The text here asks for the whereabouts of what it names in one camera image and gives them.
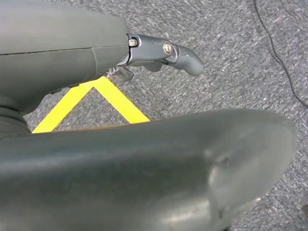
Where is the yellow floor tape square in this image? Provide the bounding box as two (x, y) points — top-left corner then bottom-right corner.
(32, 76), (150, 135)

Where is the black floor cable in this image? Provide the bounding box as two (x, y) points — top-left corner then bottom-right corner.
(253, 0), (308, 110)

